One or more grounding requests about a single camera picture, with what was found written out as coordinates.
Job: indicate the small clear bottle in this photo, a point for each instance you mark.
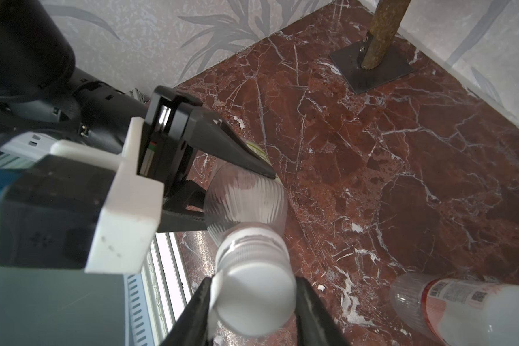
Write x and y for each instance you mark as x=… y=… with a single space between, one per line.
x=236 y=196

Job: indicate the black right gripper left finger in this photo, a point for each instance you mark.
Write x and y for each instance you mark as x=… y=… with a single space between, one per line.
x=192 y=326

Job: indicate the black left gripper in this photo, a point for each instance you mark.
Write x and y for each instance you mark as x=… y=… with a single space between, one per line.
x=164 y=156

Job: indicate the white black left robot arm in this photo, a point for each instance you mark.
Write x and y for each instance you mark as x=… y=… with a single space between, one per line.
x=41 y=90

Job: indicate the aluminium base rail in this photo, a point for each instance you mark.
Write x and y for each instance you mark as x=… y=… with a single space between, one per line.
x=157 y=295

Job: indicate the pink blossom artificial tree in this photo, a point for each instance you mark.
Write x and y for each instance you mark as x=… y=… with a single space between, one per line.
x=384 y=25

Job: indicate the grey bottle cap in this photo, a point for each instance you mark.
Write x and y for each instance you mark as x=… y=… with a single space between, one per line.
x=253 y=291

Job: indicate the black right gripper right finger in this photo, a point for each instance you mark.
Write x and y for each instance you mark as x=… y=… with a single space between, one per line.
x=314 y=324

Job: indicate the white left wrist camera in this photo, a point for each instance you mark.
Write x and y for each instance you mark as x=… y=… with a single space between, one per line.
x=80 y=208

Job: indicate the white labelled plastic bottle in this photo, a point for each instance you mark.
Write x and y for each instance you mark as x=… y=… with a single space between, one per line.
x=457 y=312

